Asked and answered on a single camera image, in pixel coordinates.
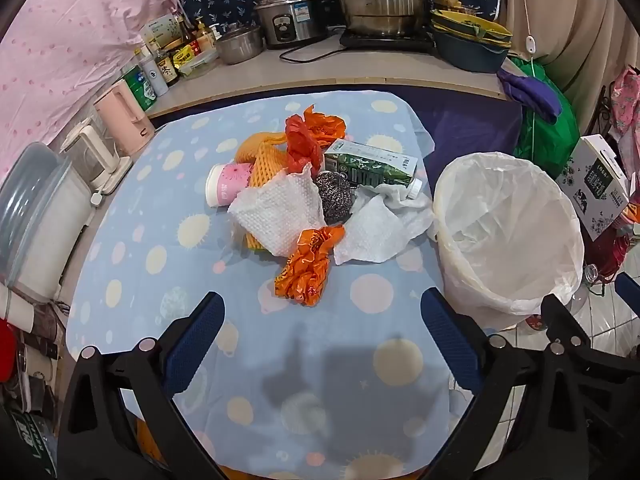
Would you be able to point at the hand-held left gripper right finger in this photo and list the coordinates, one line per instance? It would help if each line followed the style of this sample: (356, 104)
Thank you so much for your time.
(450, 340)

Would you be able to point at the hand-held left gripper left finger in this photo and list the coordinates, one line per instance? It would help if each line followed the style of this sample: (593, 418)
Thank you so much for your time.
(200, 330)

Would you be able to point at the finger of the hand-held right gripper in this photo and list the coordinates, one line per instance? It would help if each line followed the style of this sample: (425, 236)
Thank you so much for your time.
(629, 290)
(562, 320)

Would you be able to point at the white bin with plastic liner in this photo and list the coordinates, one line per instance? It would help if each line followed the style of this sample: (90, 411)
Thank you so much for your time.
(500, 240)

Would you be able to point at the orange plastic bag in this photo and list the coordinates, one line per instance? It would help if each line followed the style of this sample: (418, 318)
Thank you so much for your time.
(307, 270)
(327, 127)

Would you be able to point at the white paper towel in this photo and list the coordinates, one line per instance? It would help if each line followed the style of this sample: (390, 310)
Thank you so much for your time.
(280, 215)
(375, 230)

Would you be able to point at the pink paper cup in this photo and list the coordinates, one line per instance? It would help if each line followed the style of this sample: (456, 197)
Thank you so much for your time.
(227, 185)

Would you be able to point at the orange foam fruit net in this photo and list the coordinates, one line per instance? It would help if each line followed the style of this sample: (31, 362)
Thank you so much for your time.
(265, 170)
(247, 146)

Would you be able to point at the steel wool scrubber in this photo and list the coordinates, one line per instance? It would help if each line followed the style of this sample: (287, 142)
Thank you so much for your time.
(335, 200)

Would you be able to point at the green and white milk carton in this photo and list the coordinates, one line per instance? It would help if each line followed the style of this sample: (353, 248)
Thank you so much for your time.
(370, 165)

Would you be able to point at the red plastic bag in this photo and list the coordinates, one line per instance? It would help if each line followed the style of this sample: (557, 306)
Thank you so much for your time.
(300, 147)

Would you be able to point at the red bottle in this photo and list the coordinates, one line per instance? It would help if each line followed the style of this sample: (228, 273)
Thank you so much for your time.
(610, 257)

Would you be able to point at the clear plastic bottle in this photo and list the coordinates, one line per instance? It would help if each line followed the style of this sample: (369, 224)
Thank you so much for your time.
(587, 280)

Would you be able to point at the white cardboard carry box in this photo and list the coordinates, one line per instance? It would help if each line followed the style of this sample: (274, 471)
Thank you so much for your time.
(597, 185)

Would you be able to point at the blue dotted tablecloth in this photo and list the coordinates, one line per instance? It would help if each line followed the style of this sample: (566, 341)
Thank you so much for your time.
(150, 210)

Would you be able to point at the green plastic bag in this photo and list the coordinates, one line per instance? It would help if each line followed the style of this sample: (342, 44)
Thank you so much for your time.
(545, 135)

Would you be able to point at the pink floral garment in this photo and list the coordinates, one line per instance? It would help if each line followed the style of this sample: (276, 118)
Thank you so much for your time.
(627, 100)

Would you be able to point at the grey lidded plastic container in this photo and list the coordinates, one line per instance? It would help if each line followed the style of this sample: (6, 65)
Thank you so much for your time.
(35, 225)

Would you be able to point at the dark purple table skirt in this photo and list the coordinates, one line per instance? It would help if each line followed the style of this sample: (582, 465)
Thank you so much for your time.
(465, 120)

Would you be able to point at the purple folded towel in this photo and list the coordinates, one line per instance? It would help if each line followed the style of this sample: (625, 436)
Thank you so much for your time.
(530, 92)

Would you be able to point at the pink electric kettle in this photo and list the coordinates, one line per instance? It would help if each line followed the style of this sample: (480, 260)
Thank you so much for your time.
(120, 115)

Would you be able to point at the green canister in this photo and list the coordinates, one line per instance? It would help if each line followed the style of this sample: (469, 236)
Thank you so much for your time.
(137, 87)

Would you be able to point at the white bottle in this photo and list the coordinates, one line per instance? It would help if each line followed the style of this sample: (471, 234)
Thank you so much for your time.
(152, 77)

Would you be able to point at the dark soy sauce bottle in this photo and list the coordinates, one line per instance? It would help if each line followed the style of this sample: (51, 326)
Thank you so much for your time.
(165, 70)

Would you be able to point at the clear plastic food box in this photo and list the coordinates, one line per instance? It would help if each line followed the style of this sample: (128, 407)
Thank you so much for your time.
(197, 66)

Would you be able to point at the beige curtain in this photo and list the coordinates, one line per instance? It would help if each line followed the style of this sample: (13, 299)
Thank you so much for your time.
(575, 20)

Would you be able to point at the yellow packet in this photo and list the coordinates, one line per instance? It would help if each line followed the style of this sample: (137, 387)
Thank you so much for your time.
(184, 54)

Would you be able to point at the dark blue basin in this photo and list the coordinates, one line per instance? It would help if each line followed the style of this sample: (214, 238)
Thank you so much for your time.
(470, 57)

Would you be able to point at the small steel pot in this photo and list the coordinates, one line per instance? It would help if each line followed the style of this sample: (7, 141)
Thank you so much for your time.
(240, 45)

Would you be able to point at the yellow pump bottle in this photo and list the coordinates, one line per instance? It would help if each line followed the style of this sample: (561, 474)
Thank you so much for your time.
(202, 35)

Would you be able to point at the dark glass bottle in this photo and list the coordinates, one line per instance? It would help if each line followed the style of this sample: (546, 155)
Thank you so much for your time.
(186, 35)

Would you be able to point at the white carton with green print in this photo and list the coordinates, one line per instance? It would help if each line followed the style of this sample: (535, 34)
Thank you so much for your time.
(160, 27)

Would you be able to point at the black induction cooktop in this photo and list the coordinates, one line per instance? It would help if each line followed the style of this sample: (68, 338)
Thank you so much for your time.
(385, 41)

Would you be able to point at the yellow bowl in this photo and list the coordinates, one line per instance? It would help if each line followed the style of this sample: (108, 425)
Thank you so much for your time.
(470, 27)

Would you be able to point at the pink dotted cloth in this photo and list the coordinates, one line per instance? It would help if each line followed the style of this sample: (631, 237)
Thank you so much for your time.
(65, 45)

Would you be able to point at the stainless steel rice cooker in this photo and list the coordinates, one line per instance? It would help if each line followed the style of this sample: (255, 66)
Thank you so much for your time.
(287, 12)

